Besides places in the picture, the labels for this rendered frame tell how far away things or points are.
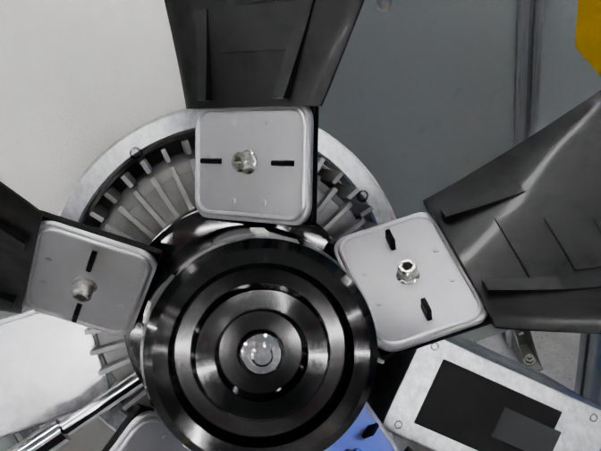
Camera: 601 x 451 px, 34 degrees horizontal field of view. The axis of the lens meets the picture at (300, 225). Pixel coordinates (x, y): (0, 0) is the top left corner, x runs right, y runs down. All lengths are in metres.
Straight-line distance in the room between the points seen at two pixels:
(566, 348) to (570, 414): 1.29
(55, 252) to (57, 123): 0.24
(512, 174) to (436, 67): 0.83
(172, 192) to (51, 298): 0.12
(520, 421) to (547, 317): 0.16
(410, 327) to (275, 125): 0.13
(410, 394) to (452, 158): 0.92
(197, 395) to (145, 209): 0.18
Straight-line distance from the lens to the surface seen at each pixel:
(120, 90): 0.77
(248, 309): 0.50
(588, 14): 1.01
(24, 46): 0.78
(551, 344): 2.01
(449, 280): 0.57
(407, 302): 0.56
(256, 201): 0.55
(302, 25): 0.53
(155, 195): 0.65
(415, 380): 0.68
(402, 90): 1.44
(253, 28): 0.55
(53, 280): 0.57
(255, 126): 0.55
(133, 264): 0.53
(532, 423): 0.71
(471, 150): 1.57
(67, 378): 0.67
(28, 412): 0.68
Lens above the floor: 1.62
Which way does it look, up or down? 46 degrees down
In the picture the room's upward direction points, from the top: 11 degrees counter-clockwise
